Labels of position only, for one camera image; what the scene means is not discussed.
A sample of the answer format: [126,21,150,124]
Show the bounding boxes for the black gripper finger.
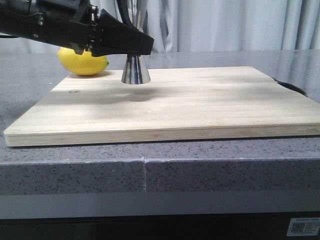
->
[91,9,154,57]

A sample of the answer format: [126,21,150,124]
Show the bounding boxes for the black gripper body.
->
[0,0,99,55]

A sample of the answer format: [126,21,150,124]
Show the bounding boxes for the steel double jigger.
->
[118,0,151,85]

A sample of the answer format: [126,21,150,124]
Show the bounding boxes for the yellow lemon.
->
[57,47,109,76]

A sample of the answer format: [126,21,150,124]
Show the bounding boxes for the grey curtain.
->
[0,0,320,54]

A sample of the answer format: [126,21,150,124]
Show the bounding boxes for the wooden cutting board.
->
[4,66,320,147]

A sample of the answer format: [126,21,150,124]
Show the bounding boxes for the white QR label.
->
[286,217,320,237]

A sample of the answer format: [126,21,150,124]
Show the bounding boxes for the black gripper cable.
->
[115,0,136,27]

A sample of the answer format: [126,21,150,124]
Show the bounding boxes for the black board strap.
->
[272,77,309,97]

